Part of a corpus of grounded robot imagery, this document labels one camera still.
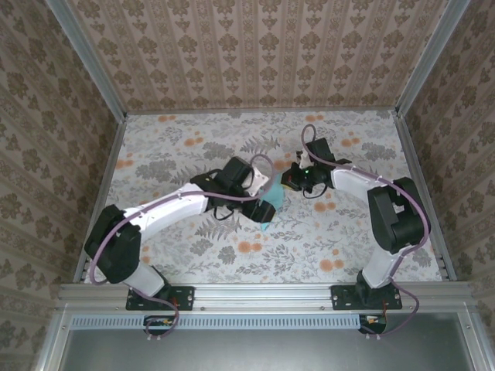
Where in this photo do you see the turquoise cloth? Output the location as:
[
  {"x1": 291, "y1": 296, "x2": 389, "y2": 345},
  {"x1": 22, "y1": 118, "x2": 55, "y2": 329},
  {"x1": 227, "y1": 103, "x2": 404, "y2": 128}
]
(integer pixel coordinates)
[{"x1": 259, "y1": 183, "x2": 287, "y2": 232}]

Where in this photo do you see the grey metal sheet panel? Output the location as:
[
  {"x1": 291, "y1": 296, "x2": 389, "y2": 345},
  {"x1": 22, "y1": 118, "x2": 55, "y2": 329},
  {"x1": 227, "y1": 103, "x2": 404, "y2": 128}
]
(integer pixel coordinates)
[{"x1": 57, "y1": 312, "x2": 476, "y2": 371}]

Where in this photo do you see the thin black right gripper cable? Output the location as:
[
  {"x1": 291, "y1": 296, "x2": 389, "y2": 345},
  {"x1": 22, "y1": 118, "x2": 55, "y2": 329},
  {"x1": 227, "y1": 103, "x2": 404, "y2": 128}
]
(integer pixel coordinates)
[{"x1": 303, "y1": 181, "x2": 329, "y2": 199}]

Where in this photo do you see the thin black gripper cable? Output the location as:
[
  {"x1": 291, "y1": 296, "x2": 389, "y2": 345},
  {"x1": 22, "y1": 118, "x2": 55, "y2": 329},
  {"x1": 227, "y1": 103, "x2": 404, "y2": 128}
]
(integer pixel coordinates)
[
  {"x1": 210, "y1": 204, "x2": 237, "y2": 222},
  {"x1": 303, "y1": 181, "x2": 329, "y2": 199}
]

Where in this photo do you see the thin black left gripper cable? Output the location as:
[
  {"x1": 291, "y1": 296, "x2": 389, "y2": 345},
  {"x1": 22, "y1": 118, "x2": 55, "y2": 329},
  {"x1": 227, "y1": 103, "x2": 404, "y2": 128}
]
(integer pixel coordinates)
[{"x1": 210, "y1": 204, "x2": 237, "y2": 222}]

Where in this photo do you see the thin aluminium table rail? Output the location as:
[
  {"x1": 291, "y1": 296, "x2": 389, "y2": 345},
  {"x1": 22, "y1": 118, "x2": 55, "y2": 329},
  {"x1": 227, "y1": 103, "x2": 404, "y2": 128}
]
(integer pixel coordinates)
[{"x1": 123, "y1": 109, "x2": 399, "y2": 117}]

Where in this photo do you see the wide aluminium base rail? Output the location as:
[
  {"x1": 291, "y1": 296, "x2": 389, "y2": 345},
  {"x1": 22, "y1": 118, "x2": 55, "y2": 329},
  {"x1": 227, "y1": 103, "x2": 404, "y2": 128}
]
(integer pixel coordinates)
[{"x1": 57, "y1": 281, "x2": 475, "y2": 310}]

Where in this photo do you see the grey slotted cable duct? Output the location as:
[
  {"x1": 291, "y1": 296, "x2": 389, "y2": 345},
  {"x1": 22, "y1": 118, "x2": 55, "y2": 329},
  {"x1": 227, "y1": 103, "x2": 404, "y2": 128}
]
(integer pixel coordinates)
[{"x1": 71, "y1": 313, "x2": 387, "y2": 330}]

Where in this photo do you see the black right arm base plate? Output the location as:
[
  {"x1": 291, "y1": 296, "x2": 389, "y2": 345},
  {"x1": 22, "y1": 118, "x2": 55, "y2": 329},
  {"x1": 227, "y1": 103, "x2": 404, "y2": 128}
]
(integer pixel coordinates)
[{"x1": 331, "y1": 284, "x2": 403, "y2": 311}]

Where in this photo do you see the aluminium table side rail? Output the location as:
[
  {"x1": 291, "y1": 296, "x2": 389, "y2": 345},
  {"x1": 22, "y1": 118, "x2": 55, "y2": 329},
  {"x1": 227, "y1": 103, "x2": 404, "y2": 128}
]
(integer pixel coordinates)
[
  {"x1": 394, "y1": 110, "x2": 457, "y2": 283},
  {"x1": 73, "y1": 114, "x2": 128, "y2": 285}
]

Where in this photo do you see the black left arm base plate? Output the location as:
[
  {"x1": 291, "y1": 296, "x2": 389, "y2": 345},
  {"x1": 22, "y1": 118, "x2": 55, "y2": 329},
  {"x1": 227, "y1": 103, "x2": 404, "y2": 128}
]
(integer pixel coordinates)
[{"x1": 125, "y1": 284, "x2": 195, "y2": 311}]

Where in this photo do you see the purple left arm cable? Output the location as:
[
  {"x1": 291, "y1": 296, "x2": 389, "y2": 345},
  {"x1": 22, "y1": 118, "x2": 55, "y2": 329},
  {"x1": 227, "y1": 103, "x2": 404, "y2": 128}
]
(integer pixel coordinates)
[{"x1": 88, "y1": 154, "x2": 276, "y2": 343}]

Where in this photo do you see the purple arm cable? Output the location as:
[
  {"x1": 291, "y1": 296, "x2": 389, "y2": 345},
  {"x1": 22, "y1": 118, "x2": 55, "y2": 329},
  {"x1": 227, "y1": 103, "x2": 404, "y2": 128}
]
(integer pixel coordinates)
[
  {"x1": 301, "y1": 123, "x2": 432, "y2": 341},
  {"x1": 88, "y1": 154, "x2": 276, "y2": 343}
]

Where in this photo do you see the small wired connector board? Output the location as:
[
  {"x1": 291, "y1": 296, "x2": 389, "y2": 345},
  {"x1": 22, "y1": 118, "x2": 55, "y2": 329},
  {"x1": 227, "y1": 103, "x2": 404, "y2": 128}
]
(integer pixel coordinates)
[
  {"x1": 143, "y1": 315, "x2": 175, "y2": 335},
  {"x1": 358, "y1": 313, "x2": 387, "y2": 334}
]

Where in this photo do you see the aluminium frame post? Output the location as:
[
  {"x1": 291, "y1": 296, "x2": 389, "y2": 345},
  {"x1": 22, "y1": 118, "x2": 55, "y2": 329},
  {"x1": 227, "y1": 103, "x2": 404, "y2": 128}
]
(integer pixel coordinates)
[
  {"x1": 44, "y1": 0, "x2": 128, "y2": 121},
  {"x1": 396, "y1": 0, "x2": 471, "y2": 113}
]

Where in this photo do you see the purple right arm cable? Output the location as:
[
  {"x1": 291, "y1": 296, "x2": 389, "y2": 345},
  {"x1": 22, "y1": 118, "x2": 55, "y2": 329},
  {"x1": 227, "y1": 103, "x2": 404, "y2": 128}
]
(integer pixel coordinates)
[{"x1": 301, "y1": 123, "x2": 432, "y2": 341}]

